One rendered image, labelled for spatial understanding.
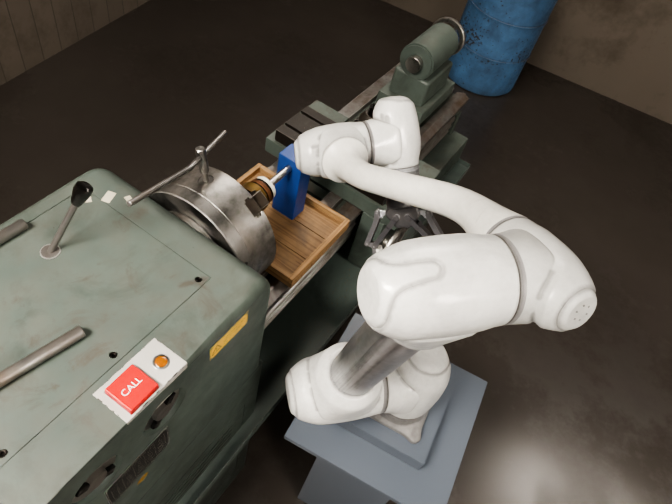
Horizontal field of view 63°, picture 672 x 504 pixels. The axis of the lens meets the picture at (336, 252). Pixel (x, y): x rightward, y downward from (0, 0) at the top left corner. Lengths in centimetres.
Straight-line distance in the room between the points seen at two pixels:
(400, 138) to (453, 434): 82
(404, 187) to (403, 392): 50
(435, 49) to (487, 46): 189
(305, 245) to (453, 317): 97
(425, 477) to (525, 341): 143
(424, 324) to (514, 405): 195
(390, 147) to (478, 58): 285
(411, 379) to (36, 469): 75
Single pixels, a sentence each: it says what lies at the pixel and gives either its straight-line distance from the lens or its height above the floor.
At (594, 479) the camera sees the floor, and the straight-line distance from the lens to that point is 270.
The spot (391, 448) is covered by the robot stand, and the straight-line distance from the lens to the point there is 150.
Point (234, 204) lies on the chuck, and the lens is 125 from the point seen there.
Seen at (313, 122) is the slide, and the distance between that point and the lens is 191.
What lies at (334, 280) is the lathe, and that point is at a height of 54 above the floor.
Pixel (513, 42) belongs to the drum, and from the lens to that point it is 399.
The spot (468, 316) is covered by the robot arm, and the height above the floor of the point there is 158.
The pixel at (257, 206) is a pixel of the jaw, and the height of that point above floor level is 120.
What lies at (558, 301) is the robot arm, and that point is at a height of 161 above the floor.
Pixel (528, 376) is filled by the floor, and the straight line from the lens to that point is 275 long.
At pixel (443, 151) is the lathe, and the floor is 68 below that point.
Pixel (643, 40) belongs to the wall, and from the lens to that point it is 464.
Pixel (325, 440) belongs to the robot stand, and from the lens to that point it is 150.
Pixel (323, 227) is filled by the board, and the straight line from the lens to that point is 169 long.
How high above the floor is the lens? 215
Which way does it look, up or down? 51 degrees down
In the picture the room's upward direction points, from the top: 17 degrees clockwise
